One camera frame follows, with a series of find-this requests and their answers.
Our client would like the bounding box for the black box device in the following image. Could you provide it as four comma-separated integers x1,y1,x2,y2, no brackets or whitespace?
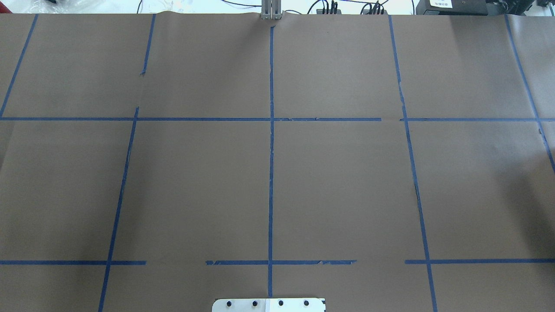
415,0,488,16

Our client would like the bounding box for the aluminium frame post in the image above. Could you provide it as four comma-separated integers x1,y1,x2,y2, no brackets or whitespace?
261,0,283,20

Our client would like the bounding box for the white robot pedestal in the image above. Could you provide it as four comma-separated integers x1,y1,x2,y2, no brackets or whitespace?
212,298,326,312

